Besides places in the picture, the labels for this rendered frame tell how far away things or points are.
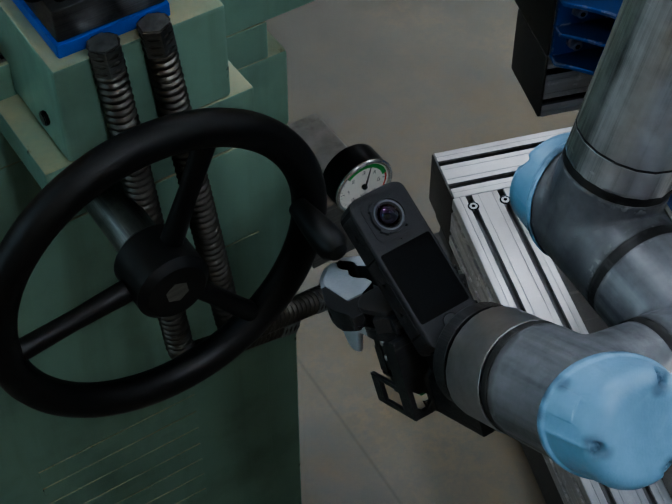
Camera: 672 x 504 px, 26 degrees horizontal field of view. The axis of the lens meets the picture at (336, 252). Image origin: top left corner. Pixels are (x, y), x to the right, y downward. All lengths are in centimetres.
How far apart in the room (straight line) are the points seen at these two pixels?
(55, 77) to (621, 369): 45
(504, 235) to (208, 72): 87
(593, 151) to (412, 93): 154
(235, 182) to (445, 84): 115
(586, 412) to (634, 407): 3
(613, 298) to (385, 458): 107
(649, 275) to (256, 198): 56
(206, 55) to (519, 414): 40
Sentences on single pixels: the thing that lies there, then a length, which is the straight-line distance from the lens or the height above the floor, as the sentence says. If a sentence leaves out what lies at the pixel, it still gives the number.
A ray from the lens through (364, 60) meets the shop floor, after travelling 251.
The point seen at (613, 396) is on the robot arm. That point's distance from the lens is 81.
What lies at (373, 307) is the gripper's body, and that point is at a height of 87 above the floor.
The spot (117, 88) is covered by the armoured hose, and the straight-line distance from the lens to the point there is 105.
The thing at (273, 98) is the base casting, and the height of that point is 75.
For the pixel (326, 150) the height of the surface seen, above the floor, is 62.
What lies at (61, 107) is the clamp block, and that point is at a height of 93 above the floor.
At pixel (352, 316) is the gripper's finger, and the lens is 100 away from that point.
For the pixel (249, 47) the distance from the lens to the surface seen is 126.
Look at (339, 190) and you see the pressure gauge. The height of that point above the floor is 67.
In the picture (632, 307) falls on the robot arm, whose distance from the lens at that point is 92.
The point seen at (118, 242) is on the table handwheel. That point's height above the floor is 82.
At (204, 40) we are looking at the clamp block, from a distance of 109.
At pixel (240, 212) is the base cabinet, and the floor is 63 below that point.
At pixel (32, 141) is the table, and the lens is 112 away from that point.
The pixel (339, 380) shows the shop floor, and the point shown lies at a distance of 204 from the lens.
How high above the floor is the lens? 163
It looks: 48 degrees down
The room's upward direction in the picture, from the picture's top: straight up
